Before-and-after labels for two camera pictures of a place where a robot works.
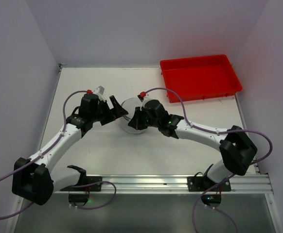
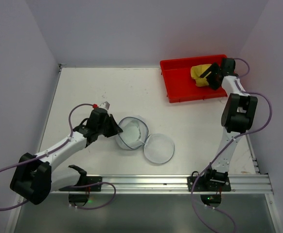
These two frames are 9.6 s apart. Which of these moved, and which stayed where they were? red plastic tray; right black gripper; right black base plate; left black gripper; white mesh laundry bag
Moved: left black gripper; right black gripper; white mesh laundry bag
Stayed: right black base plate; red plastic tray
